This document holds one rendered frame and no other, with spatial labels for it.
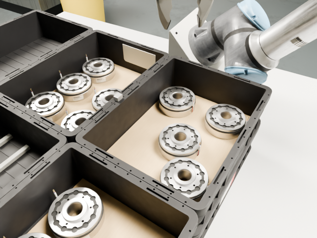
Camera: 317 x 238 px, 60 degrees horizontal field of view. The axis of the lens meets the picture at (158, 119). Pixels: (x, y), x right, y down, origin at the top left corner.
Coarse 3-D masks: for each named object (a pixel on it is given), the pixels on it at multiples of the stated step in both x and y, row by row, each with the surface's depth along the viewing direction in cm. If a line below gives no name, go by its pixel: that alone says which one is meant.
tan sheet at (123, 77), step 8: (120, 72) 91; (128, 72) 91; (136, 72) 91; (112, 80) 88; (120, 80) 88; (128, 80) 88; (96, 88) 85; (104, 88) 85; (120, 88) 85; (72, 104) 79; (80, 104) 79; (88, 104) 79
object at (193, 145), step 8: (168, 128) 68; (176, 128) 68; (184, 128) 68; (192, 128) 68; (160, 136) 66; (168, 136) 66; (192, 136) 66; (200, 136) 66; (160, 144) 65; (168, 144) 65; (192, 144) 64; (168, 152) 63; (176, 152) 63; (184, 152) 63; (192, 152) 63
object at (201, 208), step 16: (160, 64) 76; (192, 64) 77; (144, 80) 71; (240, 80) 71; (128, 96) 66; (112, 112) 63; (256, 112) 62; (80, 144) 55; (240, 144) 55; (112, 160) 52; (224, 160) 53; (144, 176) 50; (224, 176) 50; (176, 192) 47; (208, 192) 47; (192, 208) 45; (208, 208) 48
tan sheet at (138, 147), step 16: (160, 112) 77; (192, 112) 77; (144, 128) 72; (160, 128) 72; (128, 144) 68; (144, 144) 68; (208, 144) 68; (224, 144) 68; (128, 160) 65; (144, 160) 65; (160, 160) 65; (208, 160) 65
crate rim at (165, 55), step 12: (84, 36) 88; (108, 36) 89; (60, 48) 83; (144, 48) 83; (24, 72) 74; (144, 72) 74; (0, 84) 70; (132, 84) 71; (0, 96) 66; (24, 108) 63; (48, 120) 60; (60, 132) 58; (72, 132) 58
